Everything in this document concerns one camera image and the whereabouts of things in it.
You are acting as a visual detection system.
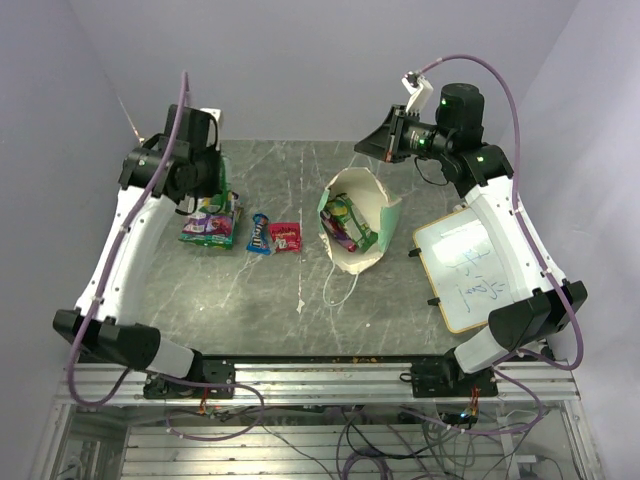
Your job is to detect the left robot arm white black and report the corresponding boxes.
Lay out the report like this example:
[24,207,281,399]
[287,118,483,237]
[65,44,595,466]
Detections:
[53,105,224,397]

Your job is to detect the blue snack packet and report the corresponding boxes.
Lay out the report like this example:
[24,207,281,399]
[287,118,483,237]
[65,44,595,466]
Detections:
[246,213,271,255]

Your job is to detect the green printed paper bag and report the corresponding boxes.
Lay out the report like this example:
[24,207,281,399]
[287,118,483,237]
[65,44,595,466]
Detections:
[317,167,402,307]

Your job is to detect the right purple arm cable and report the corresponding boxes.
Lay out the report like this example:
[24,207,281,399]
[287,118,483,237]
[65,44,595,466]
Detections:
[419,53,584,435]

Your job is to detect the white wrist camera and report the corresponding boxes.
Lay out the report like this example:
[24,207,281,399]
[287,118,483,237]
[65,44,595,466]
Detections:
[201,108,223,123]
[402,71,433,115]

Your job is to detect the green snack packet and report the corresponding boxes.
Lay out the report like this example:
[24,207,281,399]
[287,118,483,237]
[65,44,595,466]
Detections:
[178,204,244,250]

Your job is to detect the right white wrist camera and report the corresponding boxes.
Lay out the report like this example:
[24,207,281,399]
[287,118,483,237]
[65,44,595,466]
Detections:
[402,71,433,115]

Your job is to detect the white whiteboard wooden frame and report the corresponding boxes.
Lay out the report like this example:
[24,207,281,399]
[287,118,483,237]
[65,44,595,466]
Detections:
[413,208,512,334]

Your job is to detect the red snack packet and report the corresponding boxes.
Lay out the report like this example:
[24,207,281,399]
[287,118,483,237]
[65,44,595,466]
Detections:
[269,222,302,253]

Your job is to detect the loose cables under table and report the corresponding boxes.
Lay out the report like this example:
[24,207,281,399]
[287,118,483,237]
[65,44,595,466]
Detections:
[164,382,551,480]

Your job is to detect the aluminium extrusion rail frame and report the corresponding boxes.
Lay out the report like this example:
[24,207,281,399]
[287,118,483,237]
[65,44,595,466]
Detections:
[31,357,604,479]

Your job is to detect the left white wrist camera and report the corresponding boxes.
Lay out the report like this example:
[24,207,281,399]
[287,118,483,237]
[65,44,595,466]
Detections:
[201,108,223,123]

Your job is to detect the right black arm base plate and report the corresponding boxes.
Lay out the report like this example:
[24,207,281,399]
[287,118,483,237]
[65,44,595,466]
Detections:
[399,356,498,398]

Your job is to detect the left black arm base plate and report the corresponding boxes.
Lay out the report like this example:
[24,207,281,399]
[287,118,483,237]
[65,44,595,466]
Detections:
[143,359,236,400]

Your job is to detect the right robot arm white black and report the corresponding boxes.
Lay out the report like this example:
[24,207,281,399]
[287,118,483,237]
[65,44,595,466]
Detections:
[355,75,587,398]

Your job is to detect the green yellow snack box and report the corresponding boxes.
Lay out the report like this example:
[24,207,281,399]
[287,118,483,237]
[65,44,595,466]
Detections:
[320,193,378,253]

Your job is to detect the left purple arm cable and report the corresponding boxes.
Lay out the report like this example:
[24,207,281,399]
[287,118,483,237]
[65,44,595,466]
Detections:
[65,70,266,444]

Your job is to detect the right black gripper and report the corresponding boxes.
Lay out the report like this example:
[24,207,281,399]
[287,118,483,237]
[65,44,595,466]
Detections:
[355,105,454,164]

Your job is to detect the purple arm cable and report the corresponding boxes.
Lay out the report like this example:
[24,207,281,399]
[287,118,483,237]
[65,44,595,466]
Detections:
[65,70,266,444]
[419,53,584,435]

